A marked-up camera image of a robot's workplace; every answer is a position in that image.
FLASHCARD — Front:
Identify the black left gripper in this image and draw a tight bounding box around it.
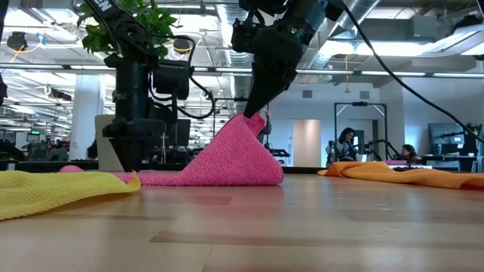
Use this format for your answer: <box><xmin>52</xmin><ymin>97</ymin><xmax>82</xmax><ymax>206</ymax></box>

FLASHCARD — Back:
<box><xmin>101</xmin><ymin>119</ymin><xmax>168</xmax><ymax>173</ymax></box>

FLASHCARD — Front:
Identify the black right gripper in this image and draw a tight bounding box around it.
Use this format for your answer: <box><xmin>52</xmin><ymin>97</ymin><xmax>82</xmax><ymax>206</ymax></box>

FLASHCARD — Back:
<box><xmin>244</xmin><ymin>27</ymin><xmax>306</xmax><ymax>119</ymax></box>

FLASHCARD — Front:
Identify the pink microfiber towel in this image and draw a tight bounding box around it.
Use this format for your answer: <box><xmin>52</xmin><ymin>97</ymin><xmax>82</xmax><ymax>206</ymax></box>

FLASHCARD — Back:
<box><xmin>59</xmin><ymin>112</ymin><xmax>285</xmax><ymax>187</ymax></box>

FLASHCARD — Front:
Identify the yellow microfiber towel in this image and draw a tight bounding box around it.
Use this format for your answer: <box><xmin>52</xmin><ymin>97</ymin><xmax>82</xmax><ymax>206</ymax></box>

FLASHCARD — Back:
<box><xmin>0</xmin><ymin>169</ymin><xmax>141</xmax><ymax>222</ymax></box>

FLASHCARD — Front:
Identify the orange microfiber towel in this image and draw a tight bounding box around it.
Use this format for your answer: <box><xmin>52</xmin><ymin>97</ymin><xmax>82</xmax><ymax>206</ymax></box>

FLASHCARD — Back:
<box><xmin>317</xmin><ymin>161</ymin><xmax>484</xmax><ymax>190</ymax></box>

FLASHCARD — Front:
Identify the white plant pot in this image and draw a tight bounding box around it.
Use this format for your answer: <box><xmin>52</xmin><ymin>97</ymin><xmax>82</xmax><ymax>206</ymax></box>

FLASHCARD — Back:
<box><xmin>94</xmin><ymin>114</ymin><xmax>119</xmax><ymax>172</ymax></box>

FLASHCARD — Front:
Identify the long ceiling light strip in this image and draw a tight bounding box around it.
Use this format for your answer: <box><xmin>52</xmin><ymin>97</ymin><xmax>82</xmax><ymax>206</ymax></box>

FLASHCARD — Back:
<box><xmin>0</xmin><ymin>63</ymin><xmax>258</xmax><ymax>75</ymax></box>

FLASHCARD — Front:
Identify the black computer monitor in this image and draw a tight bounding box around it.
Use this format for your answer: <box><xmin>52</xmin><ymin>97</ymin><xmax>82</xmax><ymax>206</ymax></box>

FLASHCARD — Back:
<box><xmin>166</xmin><ymin>119</ymin><xmax>192</xmax><ymax>149</ymax></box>

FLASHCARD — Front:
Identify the white building column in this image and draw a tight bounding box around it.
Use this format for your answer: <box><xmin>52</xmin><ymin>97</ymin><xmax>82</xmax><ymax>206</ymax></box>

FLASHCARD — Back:
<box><xmin>69</xmin><ymin>73</ymin><xmax>105</xmax><ymax>162</ymax></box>

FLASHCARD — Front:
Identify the person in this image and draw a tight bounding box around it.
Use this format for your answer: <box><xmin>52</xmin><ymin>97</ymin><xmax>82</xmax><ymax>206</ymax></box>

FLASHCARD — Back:
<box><xmin>399</xmin><ymin>144</ymin><xmax>417</xmax><ymax>162</ymax></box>
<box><xmin>337</xmin><ymin>127</ymin><xmax>358</xmax><ymax>162</ymax></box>

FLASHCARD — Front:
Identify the black ceiling dome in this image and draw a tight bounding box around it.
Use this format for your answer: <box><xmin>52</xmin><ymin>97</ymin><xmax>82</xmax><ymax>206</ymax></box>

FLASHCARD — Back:
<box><xmin>172</xmin><ymin>34</ymin><xmax>191</xmax><ymax>54</ymax></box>
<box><xmin>6</xmin><ymin>32</ymin><xmax>28</xmax><ymax>52</ymax></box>

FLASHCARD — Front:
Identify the bright ceiling light panel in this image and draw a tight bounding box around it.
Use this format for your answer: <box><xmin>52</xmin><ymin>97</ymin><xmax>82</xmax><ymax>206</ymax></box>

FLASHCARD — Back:
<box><xmin>317</xmin><ymin>37</ymin><xmax>484</xmax><ymax>57</ymax></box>

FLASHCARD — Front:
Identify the grey computer monitor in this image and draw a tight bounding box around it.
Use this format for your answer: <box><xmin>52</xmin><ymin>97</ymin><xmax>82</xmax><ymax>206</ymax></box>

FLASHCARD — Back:
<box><xmin>428</xmin><ymin>122</ymin><xmax>465</xmax><ymax>145</ymax></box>

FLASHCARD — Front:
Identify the silver ribbed ventilation duct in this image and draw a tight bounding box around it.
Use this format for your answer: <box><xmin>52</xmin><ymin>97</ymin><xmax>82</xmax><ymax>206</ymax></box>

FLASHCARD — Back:
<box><xmin>225</xmin><ymin>0</ymin><xmax>255</xmax><ymax>99</ymax></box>

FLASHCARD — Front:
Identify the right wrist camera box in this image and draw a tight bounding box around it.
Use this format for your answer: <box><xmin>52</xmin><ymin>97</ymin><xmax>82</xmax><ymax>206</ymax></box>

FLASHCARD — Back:
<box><xmin>231</xmin><ymin>17</ymin><xmax>262</xmax><ymax>54</ymax></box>

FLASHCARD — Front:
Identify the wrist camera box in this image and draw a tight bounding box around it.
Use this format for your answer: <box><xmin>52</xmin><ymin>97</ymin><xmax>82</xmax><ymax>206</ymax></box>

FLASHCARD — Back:
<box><xmin>231</xmin><ymin>17</ymin><xmax>262</xmax><ymax>54</ymax></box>
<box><xmin>152</xmin><ymin>59</ymin><xmax>191</xmax><ymax>101</ymax></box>

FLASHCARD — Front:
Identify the yellow hanging cord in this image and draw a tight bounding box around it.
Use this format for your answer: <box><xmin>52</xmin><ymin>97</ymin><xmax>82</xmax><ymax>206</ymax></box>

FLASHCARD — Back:
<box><xmin>343</xmin><ymin>54</ymin><xmax>352</xmax><ymax>94</ymax></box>

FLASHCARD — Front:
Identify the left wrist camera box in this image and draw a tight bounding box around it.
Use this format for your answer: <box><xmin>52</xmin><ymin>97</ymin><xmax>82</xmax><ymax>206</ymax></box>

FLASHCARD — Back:
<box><xmin>152</xmin><ymin>59</ymin><xmax>191</xmax><ymax>101</ymax></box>

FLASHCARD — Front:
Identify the long black right arm cable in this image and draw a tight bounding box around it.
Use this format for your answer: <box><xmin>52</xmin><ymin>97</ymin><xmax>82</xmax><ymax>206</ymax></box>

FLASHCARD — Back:
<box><xmin>340</xmin><ymin>0</ymin><xmax>484</xmax><ymax>144</ymax></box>

